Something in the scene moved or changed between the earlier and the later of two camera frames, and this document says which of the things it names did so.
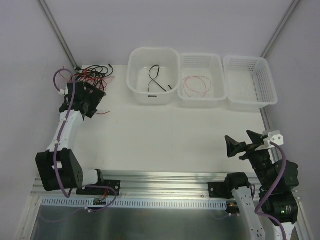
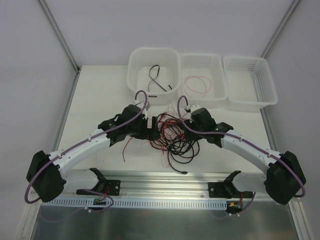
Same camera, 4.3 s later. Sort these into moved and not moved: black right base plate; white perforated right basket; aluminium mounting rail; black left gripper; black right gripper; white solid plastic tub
Moved: black right gripper; black left gripper
Not moved: black right base plate; white perforated right basket; aluminium mounting rail; white solid plastic tub
